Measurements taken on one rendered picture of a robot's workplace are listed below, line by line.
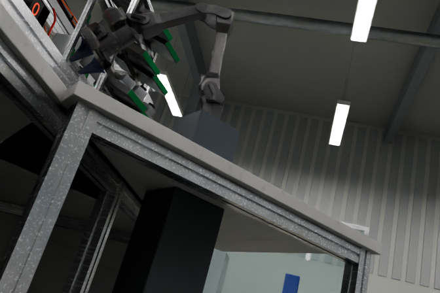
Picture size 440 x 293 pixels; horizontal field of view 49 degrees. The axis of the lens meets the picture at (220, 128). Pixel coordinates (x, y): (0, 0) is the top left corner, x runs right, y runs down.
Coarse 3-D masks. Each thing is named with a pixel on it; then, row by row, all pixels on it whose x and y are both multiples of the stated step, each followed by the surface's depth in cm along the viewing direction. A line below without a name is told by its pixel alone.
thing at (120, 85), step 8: (88, 56) 179; (96, 56) 178; (96, 80) 187; (112, 80) 170; (120, 88) 167; (128, 88) 166; (120, 96) 178; (128, 96) 166; (136, 96) 169; (136, 104) 171
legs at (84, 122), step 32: (64, 128) 86; (96, 128) 88; (128, 128) 92; (64, 160) 84; (160, 160) 95; (32, 192) 83; (64, 192) 83; (160, 192) 125; (224, 192) 103; (32, 224) 78; (160, 224) 117; (192, 224) 121; (288, 224) 113; (32, 256) 78; (128, 256) 123; (160, 256) 114; (192, 256) 119; (352, 256) 124; (0, 288) 74; (128, 288) 115; (160, 288) 112; (192, 288) 117; (352, 288) 123
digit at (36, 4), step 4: (36, 0) 134; (40, 0) 135; (32, 4) 132; (36, 4) 134; (40, 4) 136; (32, 8) 133; (36, 8) 134; (40, 8) 136; (32, 12) 133; (36, 12) 135; (40, 12) 136; (36, 16) 135
